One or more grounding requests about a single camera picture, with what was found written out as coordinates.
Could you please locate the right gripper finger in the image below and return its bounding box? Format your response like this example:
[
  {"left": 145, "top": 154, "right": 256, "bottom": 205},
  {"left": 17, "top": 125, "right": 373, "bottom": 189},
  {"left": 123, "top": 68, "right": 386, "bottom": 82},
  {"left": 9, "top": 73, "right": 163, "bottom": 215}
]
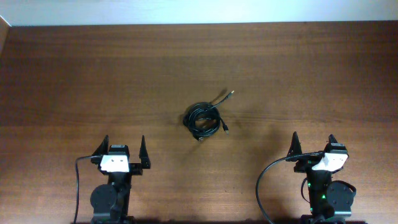
[
  {"left": 324, "top": 134, "right": 338, "bottom": 152},
  {"left": 287, "top": 131, "right": 302, "bottom": 157}
]

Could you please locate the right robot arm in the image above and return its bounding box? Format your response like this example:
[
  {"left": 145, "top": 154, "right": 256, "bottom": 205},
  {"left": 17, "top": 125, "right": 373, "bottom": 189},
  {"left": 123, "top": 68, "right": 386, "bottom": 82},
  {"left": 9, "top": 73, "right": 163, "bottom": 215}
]
[{"left": 286, "top": 132, "right": 356, "bottom": 224}]

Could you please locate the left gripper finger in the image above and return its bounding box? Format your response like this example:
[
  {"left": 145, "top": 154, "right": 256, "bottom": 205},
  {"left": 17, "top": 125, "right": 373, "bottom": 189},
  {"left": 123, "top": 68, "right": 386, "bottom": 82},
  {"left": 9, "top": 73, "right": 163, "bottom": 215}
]
[
  {"left": 92, "top": 135, "right": 109, "bottom": 156},
  {"left": 139, "top": 136, "right": 151, "bottom": 169}
]

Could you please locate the black USB cable gold plug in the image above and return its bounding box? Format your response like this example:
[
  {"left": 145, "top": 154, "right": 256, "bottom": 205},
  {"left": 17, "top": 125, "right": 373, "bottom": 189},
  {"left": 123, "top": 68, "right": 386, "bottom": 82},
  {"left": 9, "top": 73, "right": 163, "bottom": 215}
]
[{"left": 182, "top": 90, "right": 234, "bottom": 141}]

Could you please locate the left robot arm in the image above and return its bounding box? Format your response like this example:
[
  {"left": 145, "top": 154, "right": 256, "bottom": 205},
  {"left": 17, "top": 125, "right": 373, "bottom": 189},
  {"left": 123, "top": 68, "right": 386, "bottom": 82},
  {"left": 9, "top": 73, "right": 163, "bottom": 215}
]
[{"left": 90, "top": 136, "right": 151, "bottom": 224}]

